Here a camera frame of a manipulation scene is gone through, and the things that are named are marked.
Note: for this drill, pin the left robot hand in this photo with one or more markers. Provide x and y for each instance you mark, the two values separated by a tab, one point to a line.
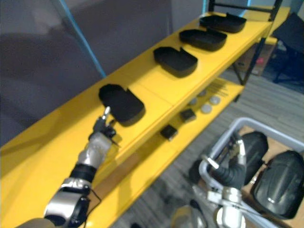
104	125

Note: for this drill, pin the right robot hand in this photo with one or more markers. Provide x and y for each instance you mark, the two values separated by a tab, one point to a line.
230	173

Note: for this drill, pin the black plastic housing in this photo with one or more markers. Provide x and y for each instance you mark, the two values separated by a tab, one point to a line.
123	105
177	61
224	22
203	39
281	183
256	152

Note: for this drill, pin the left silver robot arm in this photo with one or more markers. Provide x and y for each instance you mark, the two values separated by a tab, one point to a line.
88	162

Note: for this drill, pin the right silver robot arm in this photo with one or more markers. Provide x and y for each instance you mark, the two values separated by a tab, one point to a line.
228	207

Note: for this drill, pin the narrow yellow shelf board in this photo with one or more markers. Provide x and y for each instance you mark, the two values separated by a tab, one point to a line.
152	161

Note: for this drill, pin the small black square part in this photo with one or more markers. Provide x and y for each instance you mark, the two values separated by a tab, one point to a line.
169	132
188	115

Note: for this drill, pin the grey round disc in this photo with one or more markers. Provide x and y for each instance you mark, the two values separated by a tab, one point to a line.
202	93
206	108
215	100
193	101

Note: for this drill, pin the brown cardboard box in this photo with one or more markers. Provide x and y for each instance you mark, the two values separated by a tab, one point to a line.
261	57

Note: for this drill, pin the black chair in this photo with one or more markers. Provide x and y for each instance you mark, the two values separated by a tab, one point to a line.
291	35

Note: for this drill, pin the blue strip on wall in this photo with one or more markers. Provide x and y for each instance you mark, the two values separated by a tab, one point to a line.
83	38

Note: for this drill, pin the black metal shelf frame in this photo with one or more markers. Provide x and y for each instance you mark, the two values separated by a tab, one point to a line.
251	59

